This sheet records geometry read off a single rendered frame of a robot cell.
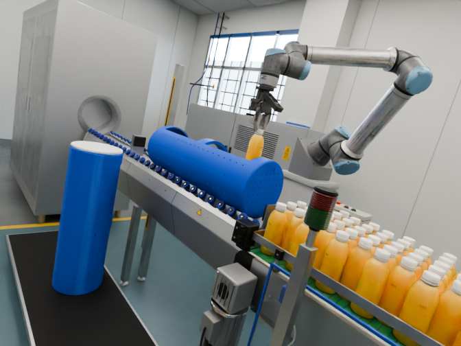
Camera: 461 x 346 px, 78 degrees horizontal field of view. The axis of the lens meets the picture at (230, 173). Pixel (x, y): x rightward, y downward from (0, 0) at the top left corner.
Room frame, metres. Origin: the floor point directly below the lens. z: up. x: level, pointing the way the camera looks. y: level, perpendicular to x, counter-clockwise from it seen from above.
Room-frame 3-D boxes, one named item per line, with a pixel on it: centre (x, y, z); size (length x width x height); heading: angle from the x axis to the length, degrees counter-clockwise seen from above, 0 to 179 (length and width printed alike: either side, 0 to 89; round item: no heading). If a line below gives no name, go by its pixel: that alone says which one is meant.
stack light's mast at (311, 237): (0.72, -0.25, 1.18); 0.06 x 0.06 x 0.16
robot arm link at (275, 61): (1.39, -0.07, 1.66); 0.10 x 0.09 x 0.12; 104
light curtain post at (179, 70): (2.52, 0.62, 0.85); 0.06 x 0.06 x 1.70; 46
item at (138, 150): (2.17, 0.74, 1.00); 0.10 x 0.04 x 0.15; 136
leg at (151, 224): (2.03, 0.48, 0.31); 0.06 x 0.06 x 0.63; 46
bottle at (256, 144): (1.37, -0.09, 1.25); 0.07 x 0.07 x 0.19
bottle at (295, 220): (1.06, -0.29, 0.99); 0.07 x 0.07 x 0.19
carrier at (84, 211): (1.64, 0.79, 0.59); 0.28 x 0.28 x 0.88
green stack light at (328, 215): (0.72, -0.25, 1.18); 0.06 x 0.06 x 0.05
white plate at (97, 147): (1.64, 0.79, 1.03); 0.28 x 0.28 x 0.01
